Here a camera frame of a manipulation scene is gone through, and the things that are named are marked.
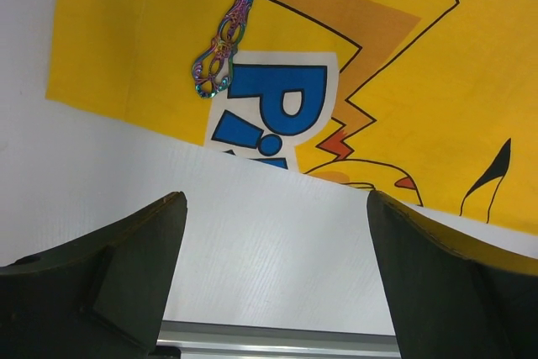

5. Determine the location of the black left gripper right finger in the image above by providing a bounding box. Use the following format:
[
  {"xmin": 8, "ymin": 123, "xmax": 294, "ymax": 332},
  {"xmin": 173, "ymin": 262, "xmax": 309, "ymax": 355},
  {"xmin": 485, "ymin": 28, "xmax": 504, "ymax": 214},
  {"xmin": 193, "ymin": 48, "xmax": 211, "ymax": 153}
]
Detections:
[{"xmin": 367, "ymin": 191, "xmax": 537, "ymax": 358}]

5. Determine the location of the iridescent rainbow fork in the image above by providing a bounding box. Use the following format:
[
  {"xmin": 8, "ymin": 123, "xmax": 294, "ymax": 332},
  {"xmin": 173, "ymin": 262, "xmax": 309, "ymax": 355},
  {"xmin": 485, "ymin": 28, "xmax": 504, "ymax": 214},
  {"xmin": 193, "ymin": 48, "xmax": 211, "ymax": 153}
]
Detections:
[{"xmin": 191, "ymin": 0, "xmax": 254, "ymax": 99}]

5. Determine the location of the aluminium table frame rail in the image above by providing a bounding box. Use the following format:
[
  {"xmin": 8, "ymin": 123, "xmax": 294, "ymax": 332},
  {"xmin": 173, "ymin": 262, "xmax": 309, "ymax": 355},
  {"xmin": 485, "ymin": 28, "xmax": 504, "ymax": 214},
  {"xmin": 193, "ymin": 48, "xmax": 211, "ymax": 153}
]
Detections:
[{"xmin": 157, "ymin": 321, "xmax": 401, "ymax": 358}]

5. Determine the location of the yellow Pikachu placemat cloth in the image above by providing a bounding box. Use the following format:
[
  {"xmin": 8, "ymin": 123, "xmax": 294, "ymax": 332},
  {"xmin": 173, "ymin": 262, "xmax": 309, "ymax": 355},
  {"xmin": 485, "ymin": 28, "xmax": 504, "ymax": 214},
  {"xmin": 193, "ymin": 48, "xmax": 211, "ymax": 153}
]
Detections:
[{"xmin": 46, "ymin": 0, "xmax": 537, "ymax": 256}]

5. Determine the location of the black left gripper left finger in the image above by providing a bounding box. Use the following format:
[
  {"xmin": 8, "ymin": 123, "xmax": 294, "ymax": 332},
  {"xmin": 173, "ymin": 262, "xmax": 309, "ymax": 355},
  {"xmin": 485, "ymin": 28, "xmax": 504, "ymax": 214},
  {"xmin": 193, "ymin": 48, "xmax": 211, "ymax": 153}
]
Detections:
[{"xmin": 1, "ymin": 192, "xmax": 187, "ymax": 358}]

